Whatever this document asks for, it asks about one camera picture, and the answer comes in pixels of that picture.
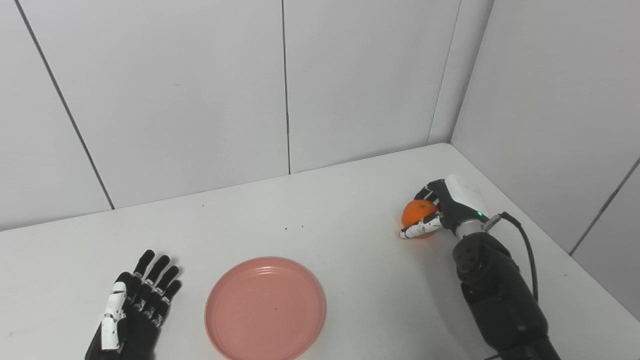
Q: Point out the pink plate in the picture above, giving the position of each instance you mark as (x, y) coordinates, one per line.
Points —
(265, 309)

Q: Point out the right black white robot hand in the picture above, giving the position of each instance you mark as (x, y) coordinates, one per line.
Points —
(450, 205)

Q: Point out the orange fruit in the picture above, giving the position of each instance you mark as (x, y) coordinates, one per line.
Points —
(417, 215)

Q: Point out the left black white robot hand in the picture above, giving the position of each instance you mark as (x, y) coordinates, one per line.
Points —
(132, 315)

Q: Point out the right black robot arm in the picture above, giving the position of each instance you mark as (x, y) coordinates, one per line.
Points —
(495, 295)

